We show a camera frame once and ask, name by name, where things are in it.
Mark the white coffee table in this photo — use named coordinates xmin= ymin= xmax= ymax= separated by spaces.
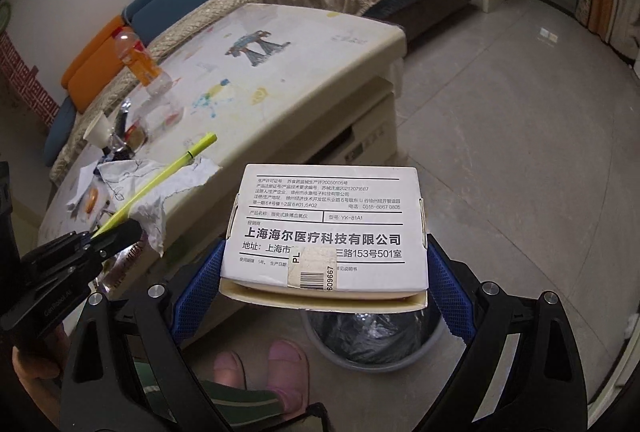
xmin=37 ymin=3 xmax=407 ymax=300

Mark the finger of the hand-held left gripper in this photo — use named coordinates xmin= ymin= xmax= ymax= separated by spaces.
xmin=25 ymin=218 xmax=145 ymax=263
xmin=40 ymin=229 xmax=145 ymax=285

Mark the red printed snack wrapper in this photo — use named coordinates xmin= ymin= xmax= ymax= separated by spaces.
xmin=97 ymin=239 xmax=153 ymax=300

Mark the grey trash bin black bag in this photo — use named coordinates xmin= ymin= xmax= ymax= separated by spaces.
xmin=300 ymin=302 xmax=446 ymax=375

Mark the red brick wall decal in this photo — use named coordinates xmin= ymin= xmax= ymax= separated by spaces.
xmin=0 ymin=32 xmax=58 ymax=129

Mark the yellow-green plastic straw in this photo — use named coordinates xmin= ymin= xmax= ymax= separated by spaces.
xmin=95 ymin=133 xmax=218 ymax=237

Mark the orange sofa cushion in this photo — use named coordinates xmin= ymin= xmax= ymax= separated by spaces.
xmin=79 ymin=15 xmax=126 ymax=58
xmin=62 ymin=39 xmax=126 ymax=113

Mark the corner sofa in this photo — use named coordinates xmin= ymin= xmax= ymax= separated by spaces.
xmin=42 ymin=0 xmax=476 ymax=183

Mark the plastic bottle orange label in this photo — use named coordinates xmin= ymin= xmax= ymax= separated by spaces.
xmin=112 ymin=26 xmax=182 ymax=135

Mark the white paper sheet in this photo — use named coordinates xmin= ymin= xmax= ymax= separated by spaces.
xmin=65 ymin=162 xmax=113 ymax=225

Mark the person's left hand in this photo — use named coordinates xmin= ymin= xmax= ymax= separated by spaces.
xmin=12 ymin=329 xmax=71 ymax=415

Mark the silver foil wrapper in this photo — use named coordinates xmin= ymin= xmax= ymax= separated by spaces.
xmin=105 ymin=98 xmax=151 ymax=163

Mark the white labelled cardboard box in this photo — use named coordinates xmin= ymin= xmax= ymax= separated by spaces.
xmin=220 ymin=164 xmax=431 ymax=313

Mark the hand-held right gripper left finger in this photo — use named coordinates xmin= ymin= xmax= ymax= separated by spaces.
xmin=59 ymin=239 xmax=236 ymax=432

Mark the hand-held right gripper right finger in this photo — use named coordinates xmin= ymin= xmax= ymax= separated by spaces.
xmin=420 ymin=236 xmax=591 ymax=432

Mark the white paper cup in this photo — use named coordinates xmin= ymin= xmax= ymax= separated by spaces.
xmin=84 ymin=113 xmax=114 ymax=145

